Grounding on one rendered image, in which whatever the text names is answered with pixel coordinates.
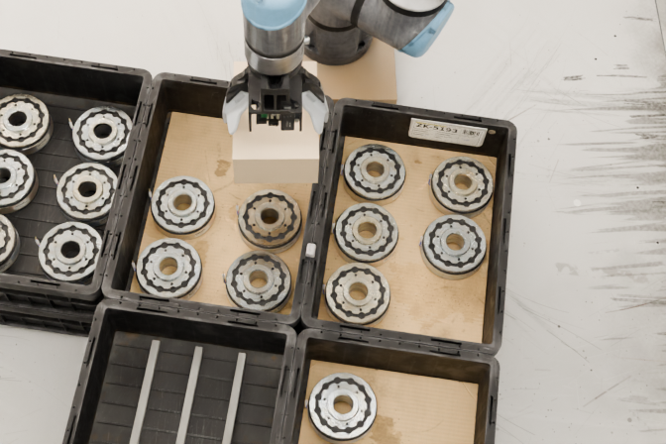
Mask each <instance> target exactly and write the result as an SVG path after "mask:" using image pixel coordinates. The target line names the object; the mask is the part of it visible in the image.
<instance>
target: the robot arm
mask: <svg viewBox="0 0 666 444"><path fill-rule="evenodd" d="M241 7H242V11H243V23H244V50H245V57H246V60H247V63H248V66H247V68H245V69H244V70H243V71H242V72H240V73H239V74H237V75H235V76H234V77H233V78H232V79H231V81H230V82H229V86H228V89H227V92H226V97H225V101H224V105H223V114H222V117H223V121H224V123H226V124H228V130H229V133H230V134H231V135H233V134H234V133H235V132H236V131H237V129H238V125H239V122H240V118H241V116H242V114H243V113H244V112H245V111H246V110H247V109H248V114H249V131H250V132H252V114H256V123H257V125H259V124H267V121H269V122H268V124H269V126H276V127H277V126H279V121H280V129H281V130H282V131H293V130H294V122H295V123H298V122H299V132H302V107H303V109H304V110H305V111H306V112H307V113H308V114H309V115H310V118H311V121H312V125H313V128H314V130H315V132H316V133H317V134H319V135H320V134H321V133H322V131H323V124H324V123H327V121H328V106H327V102H326V98H325V95H324V90H323V87H322V84H321V82H320V80H319V79H318V78H317V77H316V76H315V75H314V74H312V73H310V72H308V71H307V70H306V68H303V66H302V58H303V55H306V56H307V57H309V58H310V59H312V60H314V61H316V62H319V63H322V64H326V65H344V64H348V63H351V62H353V61H355V60H357V59H359V58H360V57H362V56H363V55H364V54H365V53H366V52H367V50H368V49H369V47H370V45H371V43H372V39H373V37H375V38H377V39H379V40H380V41H382V42H384V43H386V44H388V45H390V46H391V47H393V48H395V49H397V51H398V52H400V53H401V52H403V53H405V54H407V55H409V56H412V57H421V56H423V55H424V54H425V53H426V52H427V51H428V50H429V48H430V47H431V46H432V44H433V43H434V42H435V40H436V39H437V37H438V36H439V34H440V33H441V31H442V30H443V28H444V27H445V25H446V23H447V22H448V20H449V18H450V17H451V15H452V13H453V11H454V8H455V6H454V4H453V3H452V2H451V1H450V0H241ZM252 105H256V109H254V108H252Z"/></svg>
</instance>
